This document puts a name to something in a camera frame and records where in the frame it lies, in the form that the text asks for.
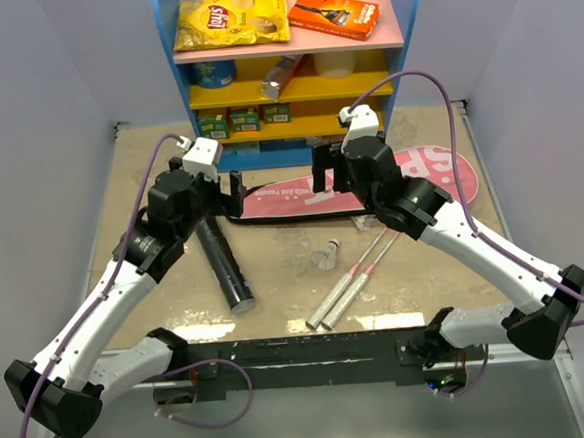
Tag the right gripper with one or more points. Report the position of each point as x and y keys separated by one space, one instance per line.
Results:
x=327 y=156

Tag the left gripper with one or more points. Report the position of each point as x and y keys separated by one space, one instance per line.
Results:
x=225 y=204

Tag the pink racket bag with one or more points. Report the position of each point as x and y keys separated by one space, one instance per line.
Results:
x=294 y=200

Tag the black shuttlecock tube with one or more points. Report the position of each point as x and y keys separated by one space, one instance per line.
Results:
x=234 y=285

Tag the white shuttlecock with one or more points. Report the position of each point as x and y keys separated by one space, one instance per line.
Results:
x=325 y=258

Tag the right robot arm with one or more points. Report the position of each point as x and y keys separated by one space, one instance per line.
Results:
x=542 y=298

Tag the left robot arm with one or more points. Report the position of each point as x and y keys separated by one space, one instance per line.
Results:
x=65 y=386

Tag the clear tube lid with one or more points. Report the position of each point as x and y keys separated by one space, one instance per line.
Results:
x=295 y=247

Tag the green box right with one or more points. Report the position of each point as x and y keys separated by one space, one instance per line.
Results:
x=276 y=113

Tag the green box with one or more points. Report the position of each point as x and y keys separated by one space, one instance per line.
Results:
x=276 y=113
x=244 y=119
x=213 y=125

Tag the green box left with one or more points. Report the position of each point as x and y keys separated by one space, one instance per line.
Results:
x=213 y=125

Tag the green box middle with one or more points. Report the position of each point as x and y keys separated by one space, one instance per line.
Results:
x=244 y=119

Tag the blue shelf unit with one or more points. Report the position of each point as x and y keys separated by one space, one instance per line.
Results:
x=315 y=73

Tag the silver orange carton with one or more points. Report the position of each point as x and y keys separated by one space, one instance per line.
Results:
x=278 y=78

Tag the white cup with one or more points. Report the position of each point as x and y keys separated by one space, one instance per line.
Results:
x=335 y=65

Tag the blue round can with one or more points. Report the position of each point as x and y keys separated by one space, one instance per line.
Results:
x=214 y=74

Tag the orange razor box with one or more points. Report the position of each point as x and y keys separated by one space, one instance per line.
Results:
x=351 y=19

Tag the yellow Lays chips bag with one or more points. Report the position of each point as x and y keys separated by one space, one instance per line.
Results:
x=216 y=24

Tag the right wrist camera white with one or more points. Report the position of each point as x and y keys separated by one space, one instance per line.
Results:
x=360 y=121

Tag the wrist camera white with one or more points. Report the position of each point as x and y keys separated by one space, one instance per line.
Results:
x=201 y=156
x=360 y=121

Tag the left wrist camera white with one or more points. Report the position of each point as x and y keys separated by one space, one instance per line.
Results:
x=201 y=156

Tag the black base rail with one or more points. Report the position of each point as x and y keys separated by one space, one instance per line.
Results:
x=322 y=359

